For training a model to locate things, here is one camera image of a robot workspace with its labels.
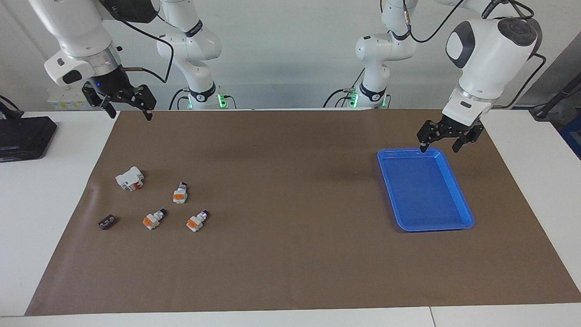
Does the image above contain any blue plastic tray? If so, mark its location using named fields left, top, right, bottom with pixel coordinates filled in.
left=377, top=148, right=475, bottom=233

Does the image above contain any brown table mat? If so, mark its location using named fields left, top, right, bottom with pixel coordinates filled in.
left=25, top=109, right=581, bottom=316

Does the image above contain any black stand pole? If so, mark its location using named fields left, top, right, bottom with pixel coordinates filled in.
left=529, top=73, right=581, bottom=119

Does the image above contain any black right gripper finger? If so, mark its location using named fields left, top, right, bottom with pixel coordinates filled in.
left=138, top=85, right=157, bottom=121
left=98, top=96, right=118, bottom=119

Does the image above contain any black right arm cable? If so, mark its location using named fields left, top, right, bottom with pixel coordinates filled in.
left=113, top=14, right=175, bottom=84

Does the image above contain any blue crate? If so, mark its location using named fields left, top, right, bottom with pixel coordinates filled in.
left=559, top=114, right=581, bottom=159

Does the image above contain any large white switch block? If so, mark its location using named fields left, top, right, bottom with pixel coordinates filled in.
left=115, top=166, right=145, bottom=192

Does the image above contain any grey partition panel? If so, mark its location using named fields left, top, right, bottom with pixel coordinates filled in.
left=513, top=32, right=581, bottom=109

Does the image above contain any black box cable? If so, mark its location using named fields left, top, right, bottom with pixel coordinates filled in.
left=0, top=95, right=24, bottom=120

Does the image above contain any black electronics box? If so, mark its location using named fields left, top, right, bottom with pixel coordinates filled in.
left=0, top=116, right=58, bottom=163

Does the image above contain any black left base cable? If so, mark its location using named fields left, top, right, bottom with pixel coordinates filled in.
left=323, top=68, right=364, bottom=109

